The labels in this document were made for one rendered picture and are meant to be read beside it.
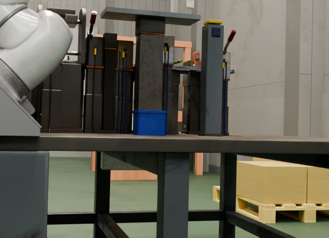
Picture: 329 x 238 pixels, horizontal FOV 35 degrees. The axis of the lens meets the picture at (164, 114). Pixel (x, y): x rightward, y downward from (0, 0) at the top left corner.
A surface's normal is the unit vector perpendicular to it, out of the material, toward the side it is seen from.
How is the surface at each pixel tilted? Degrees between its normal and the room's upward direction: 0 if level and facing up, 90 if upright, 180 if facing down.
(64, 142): 90
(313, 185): 90
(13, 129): 90
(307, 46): 90
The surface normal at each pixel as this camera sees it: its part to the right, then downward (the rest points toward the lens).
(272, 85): -0.96, -0.03
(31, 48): 0.26, -0.06
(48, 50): 0.54, 0.17
